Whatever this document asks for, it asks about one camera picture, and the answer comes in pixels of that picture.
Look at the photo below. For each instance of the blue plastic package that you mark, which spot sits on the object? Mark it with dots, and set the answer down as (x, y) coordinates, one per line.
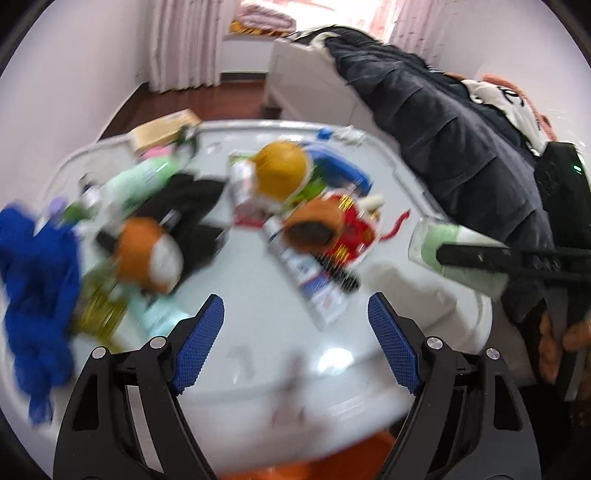
(336, 171)

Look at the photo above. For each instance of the teal cosmetic tube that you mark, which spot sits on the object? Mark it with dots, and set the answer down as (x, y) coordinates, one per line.
(155, 315)

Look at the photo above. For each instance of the dark blue quilt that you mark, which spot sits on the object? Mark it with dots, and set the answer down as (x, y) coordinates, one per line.
(474, 162)

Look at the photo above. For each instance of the purple small case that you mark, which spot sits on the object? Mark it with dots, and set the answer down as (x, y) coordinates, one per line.
(56, 208)

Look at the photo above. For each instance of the black polka dot hair clip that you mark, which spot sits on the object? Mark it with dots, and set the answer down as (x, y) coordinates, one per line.
(346, 280)

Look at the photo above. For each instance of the dark green dropper bottle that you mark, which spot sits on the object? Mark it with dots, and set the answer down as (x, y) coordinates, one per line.
(187, 143)

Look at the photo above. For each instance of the folded pink blanket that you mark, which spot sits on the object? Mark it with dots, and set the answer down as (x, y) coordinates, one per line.
(256, 20)

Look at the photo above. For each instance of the person's right hand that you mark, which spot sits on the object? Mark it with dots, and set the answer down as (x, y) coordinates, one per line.
(575, 339)

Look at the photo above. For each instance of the pink curtain right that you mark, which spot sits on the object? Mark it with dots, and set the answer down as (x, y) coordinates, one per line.
(418, 25)

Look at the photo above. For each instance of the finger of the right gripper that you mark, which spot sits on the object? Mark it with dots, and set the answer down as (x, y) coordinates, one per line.
(562, 265)

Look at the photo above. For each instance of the large green white lotion bottle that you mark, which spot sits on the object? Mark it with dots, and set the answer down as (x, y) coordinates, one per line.
(134, 185)

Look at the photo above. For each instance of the pink curtain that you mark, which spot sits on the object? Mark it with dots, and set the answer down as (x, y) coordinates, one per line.
(418, 25)
(185, 43)

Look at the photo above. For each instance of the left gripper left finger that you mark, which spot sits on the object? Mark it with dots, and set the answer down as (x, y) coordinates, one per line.
(98, 438)

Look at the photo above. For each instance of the white green ointment tube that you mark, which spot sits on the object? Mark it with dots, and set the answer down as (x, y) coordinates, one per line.
(242, 183)

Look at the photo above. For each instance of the small white dark spray bottle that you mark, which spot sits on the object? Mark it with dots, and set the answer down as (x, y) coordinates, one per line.
(90, 195)

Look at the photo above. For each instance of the green bottle cap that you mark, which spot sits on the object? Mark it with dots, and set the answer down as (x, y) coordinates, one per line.
(75, 213)

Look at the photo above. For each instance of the yellow-green hair claw clip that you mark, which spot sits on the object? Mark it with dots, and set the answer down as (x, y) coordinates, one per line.
(100, 307)

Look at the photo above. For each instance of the yellow round toy watering can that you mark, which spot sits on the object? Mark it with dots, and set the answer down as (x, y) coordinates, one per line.
(282, 169)

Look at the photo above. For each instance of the blue sheer scarf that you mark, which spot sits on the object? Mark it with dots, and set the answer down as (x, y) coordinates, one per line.
(41, 276)

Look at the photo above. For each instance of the black sock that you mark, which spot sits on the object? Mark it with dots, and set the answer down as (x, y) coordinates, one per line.
(180, 208)

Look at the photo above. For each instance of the white patterned pillow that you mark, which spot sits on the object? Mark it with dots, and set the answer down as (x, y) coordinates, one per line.
(519, 109)

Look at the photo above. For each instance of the white blue ointment tube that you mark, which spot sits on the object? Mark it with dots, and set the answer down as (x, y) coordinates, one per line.
(322, 296)

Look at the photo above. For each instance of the pink curtain left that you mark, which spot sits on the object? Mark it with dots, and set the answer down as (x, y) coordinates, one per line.
(185, 43)

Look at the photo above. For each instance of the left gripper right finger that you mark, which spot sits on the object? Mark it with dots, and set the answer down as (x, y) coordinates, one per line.
(468, 419)

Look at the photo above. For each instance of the white bed frame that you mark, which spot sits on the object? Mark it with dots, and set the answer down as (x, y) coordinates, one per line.
(303, 84)

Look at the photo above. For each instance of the blue small clip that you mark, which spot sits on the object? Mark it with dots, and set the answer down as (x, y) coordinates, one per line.
(325, 133)

